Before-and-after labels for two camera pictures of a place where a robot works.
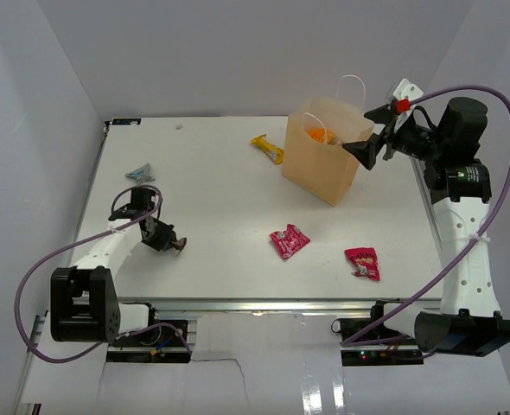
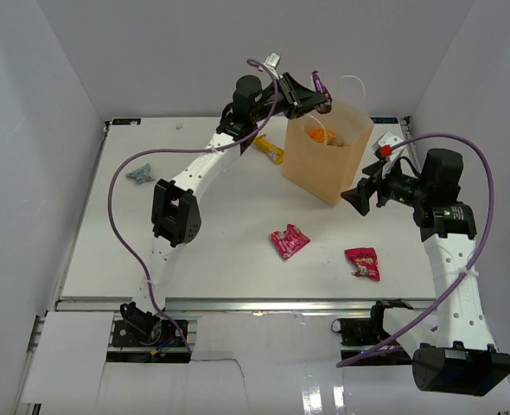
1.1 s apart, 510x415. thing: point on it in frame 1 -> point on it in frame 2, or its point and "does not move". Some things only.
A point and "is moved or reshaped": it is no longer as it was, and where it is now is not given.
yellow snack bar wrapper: x=274 y=153 does not move
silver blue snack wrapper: x=141 y=174 does not move
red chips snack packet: x=366 y=262 does not move
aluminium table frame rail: x=274 y=304 does not move
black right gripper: x=366 y=151 -> x=360 y=196
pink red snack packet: x=290 y=241 does not move
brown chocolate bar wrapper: x=179 y=245 is moved or reshaped
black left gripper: x=168 y=233 -> x=296 y=95
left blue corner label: x=129 y=121 does not move
